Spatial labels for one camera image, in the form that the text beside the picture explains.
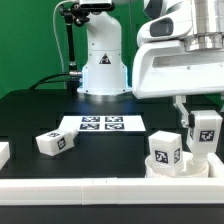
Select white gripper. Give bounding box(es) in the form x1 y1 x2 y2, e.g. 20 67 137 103
132 40 224 128

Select white round stool seat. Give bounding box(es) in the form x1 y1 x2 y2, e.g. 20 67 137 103
145 152 209 178

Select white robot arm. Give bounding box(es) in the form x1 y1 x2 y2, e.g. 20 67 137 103
79 0 224 108

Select white marker sheet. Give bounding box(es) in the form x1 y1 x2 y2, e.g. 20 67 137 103
59 115 145 132

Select white front border rail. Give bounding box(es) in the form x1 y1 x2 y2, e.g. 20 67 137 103
0 178 224 205

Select black camera stand pole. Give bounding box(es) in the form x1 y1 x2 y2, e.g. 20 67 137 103
59 3 90 94

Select black cables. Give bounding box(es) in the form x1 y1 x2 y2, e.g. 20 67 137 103
29 73 81 90

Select white cable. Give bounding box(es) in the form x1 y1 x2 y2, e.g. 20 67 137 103
52 0 74 73

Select white left border rail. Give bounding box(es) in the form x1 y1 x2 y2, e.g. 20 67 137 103
0 142 10 170

